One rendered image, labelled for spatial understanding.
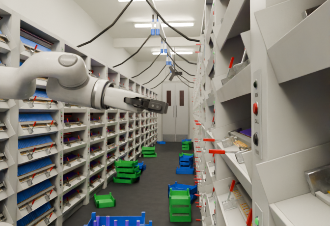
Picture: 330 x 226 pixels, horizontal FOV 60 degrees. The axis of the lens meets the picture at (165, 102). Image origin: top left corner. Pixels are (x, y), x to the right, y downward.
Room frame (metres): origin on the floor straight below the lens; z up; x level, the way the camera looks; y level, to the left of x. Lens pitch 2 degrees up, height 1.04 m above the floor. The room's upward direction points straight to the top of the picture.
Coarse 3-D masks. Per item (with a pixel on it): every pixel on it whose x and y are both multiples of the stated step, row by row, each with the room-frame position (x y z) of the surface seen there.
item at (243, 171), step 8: (248, 120) 1.04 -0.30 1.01; (224, 128) 1.05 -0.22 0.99; (232, 128) 1.05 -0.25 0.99; (240, 128) 1.03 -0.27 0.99; (248, 128) 1.04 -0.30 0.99; (216, 136) 1.05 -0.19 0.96; (248, 152) 0.45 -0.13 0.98; (224, 160) 0.92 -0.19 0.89; (232, 160) 0.67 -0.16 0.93; (248, 160) 0.45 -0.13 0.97; (232, 168) 0.71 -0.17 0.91; (240, 168) 0.57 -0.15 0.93; (248, 168) 0.45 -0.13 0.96; (240, 176) 0.59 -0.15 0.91; (248, 176) 0.50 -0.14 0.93; (248, 184) 0.49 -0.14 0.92; (248, 192) 0.53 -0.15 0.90
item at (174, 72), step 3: (174, 48) 7.58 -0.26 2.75; (174, 54) 7.58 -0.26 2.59; (174, 57) 7.58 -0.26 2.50; (174, 60) 7.58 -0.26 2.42; (174, 63) 7.58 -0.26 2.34; (171, 66) 7.36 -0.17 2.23; (174, 66) 7.58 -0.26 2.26; (171, 69) 7.34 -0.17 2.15; (174, 69) 7.58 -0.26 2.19; (177, 69) 7.29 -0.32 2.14; (171, 72) 7.33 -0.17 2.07; (174, 72) 7.36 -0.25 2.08; (180, 72) 7.32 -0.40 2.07; (168, 75) 7.31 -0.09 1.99; (171, 75) 7.30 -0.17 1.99; (174, 75) 7.33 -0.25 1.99; (171, 78) 7.34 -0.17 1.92; (177, 81) 7.29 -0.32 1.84
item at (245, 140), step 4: (232, 132) 1.01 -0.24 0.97; (236, 132) 0.97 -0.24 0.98; (236, 136) 0.89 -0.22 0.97; (240, 136) 0.85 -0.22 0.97; (244, 136) 0.82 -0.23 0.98; (236, 140) 0.92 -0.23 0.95; (240, 140) 0.83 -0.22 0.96; (244, 140) 0.76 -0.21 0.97; (248, 140) 0.73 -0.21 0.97; (236, 144) 0.82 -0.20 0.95; (240, 144) 0.78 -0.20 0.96; (244, 144) 0.76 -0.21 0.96; (248, 144) 0.71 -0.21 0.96
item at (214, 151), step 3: (240, 147) 0.62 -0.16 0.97; (210, 150) 0.63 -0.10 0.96; (213, 150) 0.63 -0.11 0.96; (216, 150) 0.63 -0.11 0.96; (219, 150) 0.63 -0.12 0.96; (222, 150) 0.63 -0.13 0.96; (240, 150) 0.62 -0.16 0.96; (216, 153) 0.63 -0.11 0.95; (219, 153) 0.63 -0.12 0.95; (222, 153) 0.63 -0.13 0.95; (234, 153) 0.63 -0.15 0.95
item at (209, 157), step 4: (204, 156) 1.75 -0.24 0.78; (208, 156) 1.75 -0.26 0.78; (212, 156) 1.74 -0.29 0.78; (208, 160) 1.75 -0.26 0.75; (212, 160) 1.74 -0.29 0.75; (208, 164) 1.58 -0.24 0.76; (212, 164) 1.58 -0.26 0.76; (208, 168) 1.56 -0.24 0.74; (212, 168) 1.53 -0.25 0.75; (212, 172) 1.33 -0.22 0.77; (212, 176) 1.15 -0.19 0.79; (212, 180) 1.15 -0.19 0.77
